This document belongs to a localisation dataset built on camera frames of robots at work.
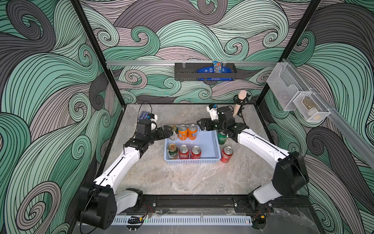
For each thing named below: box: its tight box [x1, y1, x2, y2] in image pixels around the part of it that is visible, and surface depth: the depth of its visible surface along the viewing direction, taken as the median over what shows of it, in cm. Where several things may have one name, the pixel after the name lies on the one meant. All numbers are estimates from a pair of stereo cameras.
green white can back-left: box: [168, 124, 179, 141], surface depth 94 cm
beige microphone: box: [232, 89, 247, 117], surface depth 91 cm
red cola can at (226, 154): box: [220, 145, 234, 164], surface depth 84 cm
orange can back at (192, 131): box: [187, 123, 198, 141], surface depth 94 cm
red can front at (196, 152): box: [190, 145, 202, 160], surface depth 83 cm
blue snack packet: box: [196, 60, 234, 81], surface depth 94 cm
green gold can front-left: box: [167, 143, 179, 160], surface depth 85 cm
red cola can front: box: [178, 144, 190, 160], surface depth 84 cm
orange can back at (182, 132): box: [177, 124, 188, 141], surface depth 94 cm
